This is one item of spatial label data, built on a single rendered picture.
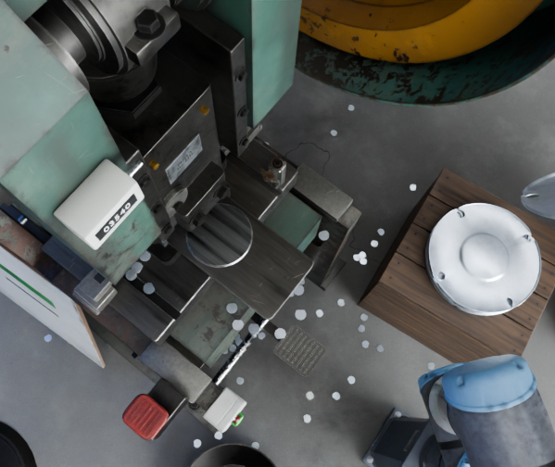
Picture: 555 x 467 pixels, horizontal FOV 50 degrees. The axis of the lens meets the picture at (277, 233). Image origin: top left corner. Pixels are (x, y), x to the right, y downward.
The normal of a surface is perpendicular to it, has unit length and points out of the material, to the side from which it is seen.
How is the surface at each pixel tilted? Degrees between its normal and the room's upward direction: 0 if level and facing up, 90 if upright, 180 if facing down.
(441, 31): 90
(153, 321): 0
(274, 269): 0
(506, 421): 13
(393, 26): 48
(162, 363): 0
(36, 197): 90
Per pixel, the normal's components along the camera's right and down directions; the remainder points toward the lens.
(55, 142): 0.79, 0.59
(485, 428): -0.67, -0.02
